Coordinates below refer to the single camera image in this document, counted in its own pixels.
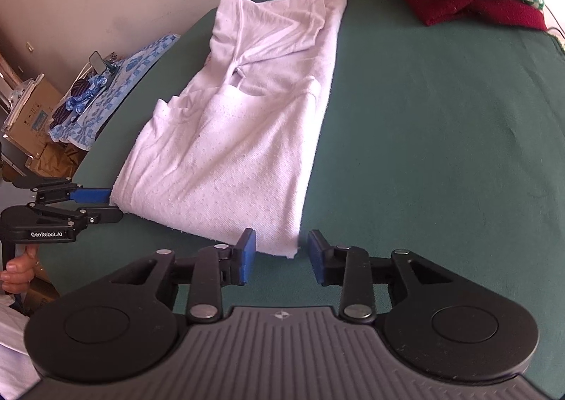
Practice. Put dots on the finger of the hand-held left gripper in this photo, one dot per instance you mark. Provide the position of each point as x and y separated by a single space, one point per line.
106 215
92 195

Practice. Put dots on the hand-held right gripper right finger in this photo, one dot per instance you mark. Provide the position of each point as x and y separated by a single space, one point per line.
315 256

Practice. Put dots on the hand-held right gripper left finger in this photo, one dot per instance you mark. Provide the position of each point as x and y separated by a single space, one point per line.
248 256

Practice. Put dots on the white shirt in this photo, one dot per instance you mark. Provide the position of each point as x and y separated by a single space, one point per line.
229 139

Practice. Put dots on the person's left forearm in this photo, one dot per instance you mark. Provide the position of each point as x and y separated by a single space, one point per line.
13 351

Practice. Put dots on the person's left hand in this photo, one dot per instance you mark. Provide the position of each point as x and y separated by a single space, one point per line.
17 276

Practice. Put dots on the plain cardboard box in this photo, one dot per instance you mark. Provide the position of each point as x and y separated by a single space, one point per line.
42 289

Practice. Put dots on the cardboard box with blue label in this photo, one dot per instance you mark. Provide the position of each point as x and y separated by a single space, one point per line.
35 117

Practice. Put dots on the dark striped cloth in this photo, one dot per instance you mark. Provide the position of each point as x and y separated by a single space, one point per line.
66 99

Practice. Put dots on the blue patterned towel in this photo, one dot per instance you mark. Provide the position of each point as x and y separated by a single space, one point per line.
128 68

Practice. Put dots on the small grey rectangular device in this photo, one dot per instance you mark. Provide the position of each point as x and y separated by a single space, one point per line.
98 61

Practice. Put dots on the green table cover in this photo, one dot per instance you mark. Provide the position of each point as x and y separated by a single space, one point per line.
441 139

